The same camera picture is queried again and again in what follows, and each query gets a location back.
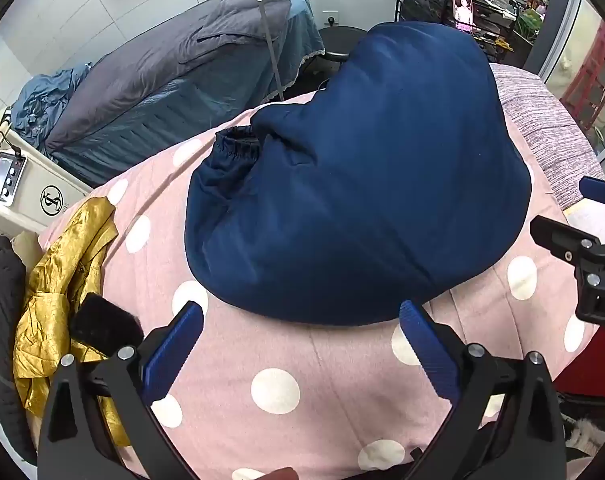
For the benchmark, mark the grey blue duvet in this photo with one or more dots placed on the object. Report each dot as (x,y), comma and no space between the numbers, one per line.
(180,78)

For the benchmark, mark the black round stool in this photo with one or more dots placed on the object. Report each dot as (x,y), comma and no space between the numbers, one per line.
(339,41)

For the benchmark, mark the black metal shelf rack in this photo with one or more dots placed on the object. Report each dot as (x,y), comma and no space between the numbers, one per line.
(491,24)

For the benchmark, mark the black garment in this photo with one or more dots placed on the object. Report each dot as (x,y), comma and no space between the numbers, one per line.
(13,418)

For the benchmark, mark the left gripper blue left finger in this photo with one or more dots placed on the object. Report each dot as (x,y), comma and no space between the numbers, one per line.
(165,350)

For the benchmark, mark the pink polka dot bed sheet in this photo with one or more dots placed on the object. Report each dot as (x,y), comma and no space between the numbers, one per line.
(259,393)

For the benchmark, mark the potted green plant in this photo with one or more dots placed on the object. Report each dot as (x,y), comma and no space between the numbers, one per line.
(528,24)

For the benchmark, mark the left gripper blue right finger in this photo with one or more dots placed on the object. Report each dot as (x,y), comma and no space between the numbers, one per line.
(437,348)

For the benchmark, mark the small digital display device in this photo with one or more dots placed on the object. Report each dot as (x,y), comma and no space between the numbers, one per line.
(11,168)

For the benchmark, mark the navy blue puffer jacket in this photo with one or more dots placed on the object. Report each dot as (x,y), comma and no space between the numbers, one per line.
(396,182)

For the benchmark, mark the red ladder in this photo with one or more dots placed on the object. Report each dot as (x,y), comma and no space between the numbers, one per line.
(585,96)

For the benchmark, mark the gold satin jacket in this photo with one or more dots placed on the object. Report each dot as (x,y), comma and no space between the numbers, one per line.
(69,271)

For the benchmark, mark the blue crumpled cloth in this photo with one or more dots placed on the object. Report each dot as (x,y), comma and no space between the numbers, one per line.
(42,101)

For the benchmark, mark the white bedside cabinet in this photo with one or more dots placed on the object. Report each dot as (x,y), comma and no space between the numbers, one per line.
(44,192)

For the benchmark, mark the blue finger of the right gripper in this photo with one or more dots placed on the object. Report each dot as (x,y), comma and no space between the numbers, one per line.
(592,189)

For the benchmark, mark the red suitcase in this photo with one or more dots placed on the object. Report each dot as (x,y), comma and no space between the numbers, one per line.
(585,376)

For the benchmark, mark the mauve knitted blanket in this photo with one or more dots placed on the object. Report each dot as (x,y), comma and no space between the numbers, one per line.
(561,149)

